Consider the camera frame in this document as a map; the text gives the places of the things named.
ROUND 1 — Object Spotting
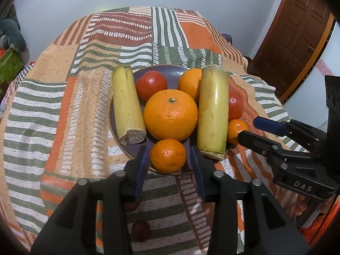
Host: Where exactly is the checkered patchwork quilt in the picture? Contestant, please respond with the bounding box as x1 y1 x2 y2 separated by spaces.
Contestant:
14 62 35 89

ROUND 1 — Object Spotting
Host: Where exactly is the red tomato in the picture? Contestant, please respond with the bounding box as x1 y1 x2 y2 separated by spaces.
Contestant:
227 89 244 121
136 70 168 102

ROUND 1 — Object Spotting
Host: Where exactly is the grey plush toy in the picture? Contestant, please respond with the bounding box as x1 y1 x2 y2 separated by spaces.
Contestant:
0 18 27 51

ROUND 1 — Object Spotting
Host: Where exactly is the white wardrobe door with hearts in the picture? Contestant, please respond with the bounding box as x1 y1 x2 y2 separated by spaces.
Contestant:
282 23 340 135

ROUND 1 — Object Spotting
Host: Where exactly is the person's right hand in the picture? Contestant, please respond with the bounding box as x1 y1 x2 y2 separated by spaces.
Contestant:
296 195 310 217

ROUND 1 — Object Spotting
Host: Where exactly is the striped patchwork blanket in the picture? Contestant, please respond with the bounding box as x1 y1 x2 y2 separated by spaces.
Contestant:
0 5 300 255

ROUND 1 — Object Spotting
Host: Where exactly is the brown wooden door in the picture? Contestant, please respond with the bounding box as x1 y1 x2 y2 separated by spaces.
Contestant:
251 0 334 97

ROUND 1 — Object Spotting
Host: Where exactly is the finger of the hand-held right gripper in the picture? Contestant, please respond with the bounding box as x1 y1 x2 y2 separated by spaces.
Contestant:
237 130 287 166
253 116 328 152

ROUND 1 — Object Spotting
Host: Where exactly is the dark red jujube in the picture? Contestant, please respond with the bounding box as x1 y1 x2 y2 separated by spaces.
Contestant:
125 198 141 213
131 220 151 243

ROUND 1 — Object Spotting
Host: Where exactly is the dark patterned cloth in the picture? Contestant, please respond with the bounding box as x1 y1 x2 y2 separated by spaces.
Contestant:
7 3 21 30

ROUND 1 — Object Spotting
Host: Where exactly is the small tangerine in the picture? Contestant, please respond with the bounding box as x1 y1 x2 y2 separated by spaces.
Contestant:
226 119 250 146
150 139 186 174

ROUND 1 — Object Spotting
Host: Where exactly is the green patterned storage box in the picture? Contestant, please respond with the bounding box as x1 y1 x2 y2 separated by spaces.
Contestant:
0 47 23 83

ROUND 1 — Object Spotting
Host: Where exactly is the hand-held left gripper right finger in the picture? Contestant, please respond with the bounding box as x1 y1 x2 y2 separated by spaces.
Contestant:
191 145 310 255

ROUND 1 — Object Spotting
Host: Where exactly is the greenish sugarcane piece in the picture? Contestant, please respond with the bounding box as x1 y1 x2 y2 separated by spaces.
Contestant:
197 64 229 155

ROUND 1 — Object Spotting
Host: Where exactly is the large orange with sticker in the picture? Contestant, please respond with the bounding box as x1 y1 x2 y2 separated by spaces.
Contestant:
143 89 199 142

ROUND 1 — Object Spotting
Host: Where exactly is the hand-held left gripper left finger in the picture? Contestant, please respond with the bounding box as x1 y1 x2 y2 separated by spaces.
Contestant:
30 145 148 255

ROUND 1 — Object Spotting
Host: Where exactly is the purple plate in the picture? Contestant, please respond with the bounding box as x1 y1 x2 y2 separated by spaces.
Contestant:
108 64 229 176

